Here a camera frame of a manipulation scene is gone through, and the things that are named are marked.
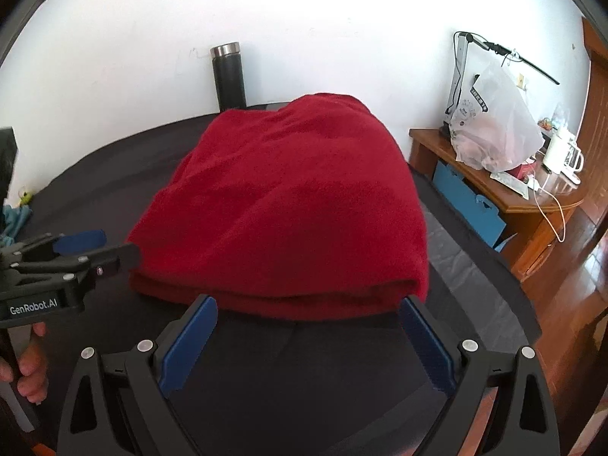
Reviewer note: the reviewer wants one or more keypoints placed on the green toy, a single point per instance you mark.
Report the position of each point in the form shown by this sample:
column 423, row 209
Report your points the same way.
column 26, row 198

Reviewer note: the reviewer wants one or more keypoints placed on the person's left hand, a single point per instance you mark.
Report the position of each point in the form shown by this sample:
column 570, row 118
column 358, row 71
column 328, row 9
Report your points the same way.
column 33, row 370

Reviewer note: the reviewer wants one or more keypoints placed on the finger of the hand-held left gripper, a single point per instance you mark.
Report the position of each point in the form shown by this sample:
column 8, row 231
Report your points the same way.
column 114, row 259
column 80, row 241

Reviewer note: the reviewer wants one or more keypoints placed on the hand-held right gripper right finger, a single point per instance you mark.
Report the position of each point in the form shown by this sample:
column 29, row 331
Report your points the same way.
column 427, row 346

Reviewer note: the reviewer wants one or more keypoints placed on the black thermos bottle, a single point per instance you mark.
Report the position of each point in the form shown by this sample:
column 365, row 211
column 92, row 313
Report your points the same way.
column 229, row 80

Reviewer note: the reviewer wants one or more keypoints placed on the white kettle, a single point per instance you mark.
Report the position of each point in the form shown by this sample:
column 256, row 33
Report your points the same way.
column 563, row 156

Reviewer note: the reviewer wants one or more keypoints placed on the teal cloth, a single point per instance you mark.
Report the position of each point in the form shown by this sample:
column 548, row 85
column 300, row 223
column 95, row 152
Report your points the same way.
column 14, row 223

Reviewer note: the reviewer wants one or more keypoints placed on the clear tape strip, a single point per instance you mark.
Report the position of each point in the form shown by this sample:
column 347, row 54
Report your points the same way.
column 475, row 275

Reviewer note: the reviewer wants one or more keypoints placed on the red knit sweater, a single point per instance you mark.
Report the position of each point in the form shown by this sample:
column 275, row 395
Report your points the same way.
column 285, row 199

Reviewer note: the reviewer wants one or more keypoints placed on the white plastic bag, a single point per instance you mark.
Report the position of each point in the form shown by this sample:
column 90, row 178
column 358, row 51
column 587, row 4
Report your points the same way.
column 494, row 123

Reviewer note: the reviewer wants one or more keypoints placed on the blue storage box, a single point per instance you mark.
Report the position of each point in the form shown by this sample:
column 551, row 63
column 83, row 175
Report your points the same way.
column 465, row 199

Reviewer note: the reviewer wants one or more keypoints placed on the wooden side table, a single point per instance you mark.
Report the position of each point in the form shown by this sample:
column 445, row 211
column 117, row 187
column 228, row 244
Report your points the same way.
column 522, row 209

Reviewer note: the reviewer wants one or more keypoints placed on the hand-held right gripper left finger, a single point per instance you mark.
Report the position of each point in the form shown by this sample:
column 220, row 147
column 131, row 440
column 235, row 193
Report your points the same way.
column 187, row 342

